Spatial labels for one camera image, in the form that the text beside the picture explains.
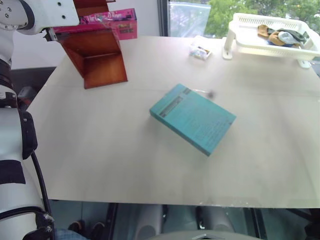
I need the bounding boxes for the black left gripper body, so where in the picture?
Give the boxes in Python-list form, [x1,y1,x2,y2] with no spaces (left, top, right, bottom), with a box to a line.
[43,26,59,42]

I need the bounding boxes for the pink box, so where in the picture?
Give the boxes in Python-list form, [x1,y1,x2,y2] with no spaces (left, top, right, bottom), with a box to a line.
[52,8,138,41]

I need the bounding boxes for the wooden bookshelf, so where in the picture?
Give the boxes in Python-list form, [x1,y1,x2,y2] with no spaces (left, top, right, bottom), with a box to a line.
[51,0,129,90]

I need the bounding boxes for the teal book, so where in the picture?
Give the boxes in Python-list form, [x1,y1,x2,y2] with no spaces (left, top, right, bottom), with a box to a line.
[149,83,237,157]

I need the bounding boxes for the black shoe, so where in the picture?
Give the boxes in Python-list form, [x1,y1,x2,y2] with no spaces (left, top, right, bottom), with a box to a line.
[67,219,86,234]
[90,221,106,237]

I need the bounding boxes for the blue jeans leg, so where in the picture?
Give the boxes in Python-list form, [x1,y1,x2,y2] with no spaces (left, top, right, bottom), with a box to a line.
[54,226,85,240]

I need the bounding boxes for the grey robot leg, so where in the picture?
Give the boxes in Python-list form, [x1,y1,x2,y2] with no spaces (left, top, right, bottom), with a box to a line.
[133,204,166,237]
[197,205,238,233]

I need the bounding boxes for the brown sock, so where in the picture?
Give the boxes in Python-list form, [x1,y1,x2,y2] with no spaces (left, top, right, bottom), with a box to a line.
[257,24,270,39]

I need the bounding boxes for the white plastic basket rack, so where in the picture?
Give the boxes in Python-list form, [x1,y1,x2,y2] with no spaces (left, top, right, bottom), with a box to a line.
[222,12,320,69]

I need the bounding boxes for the orange sock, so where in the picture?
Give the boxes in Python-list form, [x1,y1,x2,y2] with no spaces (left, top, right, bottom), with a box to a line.
[267,30,286,47]

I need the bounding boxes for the light blue sock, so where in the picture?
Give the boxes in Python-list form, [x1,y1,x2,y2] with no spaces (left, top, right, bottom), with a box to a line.
[278,31,293,45]

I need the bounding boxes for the crumpled cloths in basket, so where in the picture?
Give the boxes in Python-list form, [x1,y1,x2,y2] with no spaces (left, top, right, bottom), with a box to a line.
[267,28,308,44]

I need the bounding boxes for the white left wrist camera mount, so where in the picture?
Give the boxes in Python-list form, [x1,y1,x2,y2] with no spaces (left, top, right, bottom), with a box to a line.
[23,0,81,35]

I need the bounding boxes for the black window frame post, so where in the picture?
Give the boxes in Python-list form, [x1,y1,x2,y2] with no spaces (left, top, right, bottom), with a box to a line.
[157,0,170,38]

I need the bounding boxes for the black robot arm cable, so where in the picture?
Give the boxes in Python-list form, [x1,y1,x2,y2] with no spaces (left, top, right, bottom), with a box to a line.
[30,151,57,240]

